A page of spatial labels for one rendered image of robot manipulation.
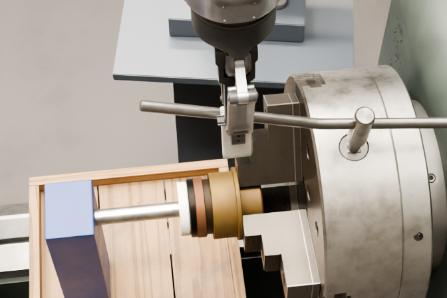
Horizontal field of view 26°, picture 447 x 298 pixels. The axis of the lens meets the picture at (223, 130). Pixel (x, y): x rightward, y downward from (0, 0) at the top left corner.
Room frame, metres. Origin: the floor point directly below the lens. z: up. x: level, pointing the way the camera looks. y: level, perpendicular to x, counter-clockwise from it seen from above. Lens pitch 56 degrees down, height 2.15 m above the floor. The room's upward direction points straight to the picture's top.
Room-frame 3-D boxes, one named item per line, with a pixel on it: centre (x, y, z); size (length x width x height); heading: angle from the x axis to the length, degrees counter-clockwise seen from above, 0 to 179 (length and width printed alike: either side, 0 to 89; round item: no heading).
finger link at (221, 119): (0.55, -0.01, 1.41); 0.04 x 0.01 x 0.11; 97
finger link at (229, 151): (0.55, -0.01, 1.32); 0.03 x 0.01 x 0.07; 97
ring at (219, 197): (0.61, 0.00, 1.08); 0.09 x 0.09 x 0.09; 7
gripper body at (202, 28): (0.56, -0.01, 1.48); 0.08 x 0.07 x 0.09; 7
